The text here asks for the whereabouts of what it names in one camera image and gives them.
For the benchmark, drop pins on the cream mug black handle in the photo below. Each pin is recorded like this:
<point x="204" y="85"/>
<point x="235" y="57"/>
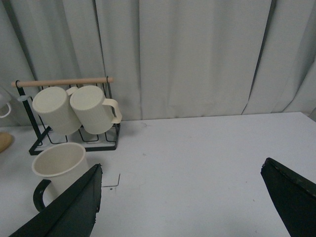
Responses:
<point x="59" y="167"/>

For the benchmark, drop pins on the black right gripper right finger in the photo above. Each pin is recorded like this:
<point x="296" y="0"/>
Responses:
<point x="293" y="196"/>

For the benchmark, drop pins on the cream ribbed mug right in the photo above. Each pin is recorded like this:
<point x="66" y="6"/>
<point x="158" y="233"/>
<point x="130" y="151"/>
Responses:
<point x="96" y="112"/>

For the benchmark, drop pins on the wooden mug tree stand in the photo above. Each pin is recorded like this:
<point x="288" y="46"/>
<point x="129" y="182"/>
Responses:
<point x="6" y="140"/>

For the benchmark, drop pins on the grey curtain backdrop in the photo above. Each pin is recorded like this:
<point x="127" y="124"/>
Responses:
<point x="168" y="58"/>

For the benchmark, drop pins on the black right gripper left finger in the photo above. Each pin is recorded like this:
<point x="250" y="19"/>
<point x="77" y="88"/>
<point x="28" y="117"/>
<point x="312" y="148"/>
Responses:
<point x="71" y="214"/>

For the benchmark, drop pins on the cream ribbed mug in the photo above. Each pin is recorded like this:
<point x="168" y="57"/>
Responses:
<point x="96" y="112"/>
<point x="53" y="106"/>

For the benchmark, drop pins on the cream ribbed mug left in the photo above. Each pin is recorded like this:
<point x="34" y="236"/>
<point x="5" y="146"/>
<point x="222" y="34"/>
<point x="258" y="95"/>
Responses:
<point x="53" y="106"/>

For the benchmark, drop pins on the white hanging mug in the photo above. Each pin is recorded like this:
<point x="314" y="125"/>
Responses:
<point x="5" y="99"/>

